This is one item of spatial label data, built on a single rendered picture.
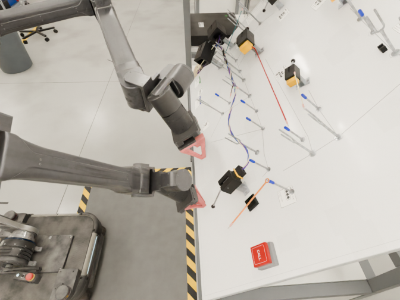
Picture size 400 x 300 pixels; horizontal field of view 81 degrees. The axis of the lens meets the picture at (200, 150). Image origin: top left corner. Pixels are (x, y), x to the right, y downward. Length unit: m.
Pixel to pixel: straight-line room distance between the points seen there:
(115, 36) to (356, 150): 0.65
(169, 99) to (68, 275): 1.33
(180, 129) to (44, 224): 1.50
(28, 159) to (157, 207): 1.63
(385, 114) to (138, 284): 1.61
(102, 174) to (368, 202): 0.53
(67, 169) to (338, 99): 0.65
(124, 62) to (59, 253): 1.37
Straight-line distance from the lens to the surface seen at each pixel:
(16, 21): 0.93
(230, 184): 0.72
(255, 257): 0.67
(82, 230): 1.78
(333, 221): 0.61
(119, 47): 0.67
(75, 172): 0.44
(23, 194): 2.48
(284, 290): 0.99
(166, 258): 1.81
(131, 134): 2.53
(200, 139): 0.54
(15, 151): 0.39
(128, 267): 1.85
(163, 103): 0.51
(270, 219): 0.70
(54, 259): 1.75
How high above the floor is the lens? 1.73
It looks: 49 degrees down
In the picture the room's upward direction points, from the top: straight up
